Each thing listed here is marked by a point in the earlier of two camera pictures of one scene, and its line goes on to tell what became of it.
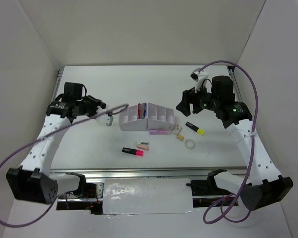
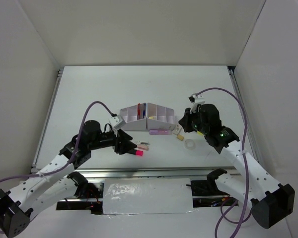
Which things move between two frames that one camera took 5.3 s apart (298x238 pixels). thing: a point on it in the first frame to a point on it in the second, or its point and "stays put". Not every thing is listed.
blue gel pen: [144, 112] stays put
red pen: [139, 110] stays put
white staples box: [177, 130] stays put
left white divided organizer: [133, 118] stays put
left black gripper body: [89, 106] to [107, 139]
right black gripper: [190, 96] to [185, 121]
